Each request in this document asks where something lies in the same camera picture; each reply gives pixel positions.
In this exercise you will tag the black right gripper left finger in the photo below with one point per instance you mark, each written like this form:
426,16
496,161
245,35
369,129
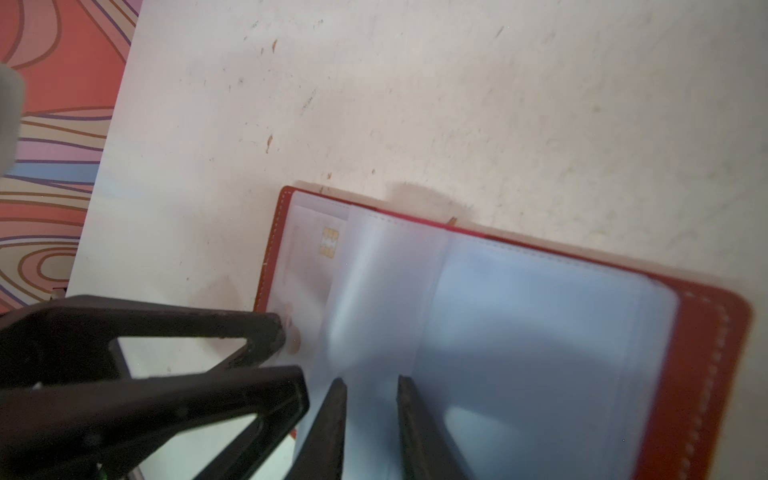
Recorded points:
322,453

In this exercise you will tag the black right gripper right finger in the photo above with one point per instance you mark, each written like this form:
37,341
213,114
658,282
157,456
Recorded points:
425,454

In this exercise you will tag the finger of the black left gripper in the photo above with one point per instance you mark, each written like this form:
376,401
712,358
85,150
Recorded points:
103,430
74,340

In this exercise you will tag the red leather card holder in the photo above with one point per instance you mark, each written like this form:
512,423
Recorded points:
533,362

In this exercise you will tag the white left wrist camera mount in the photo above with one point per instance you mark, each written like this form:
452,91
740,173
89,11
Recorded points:
11,110

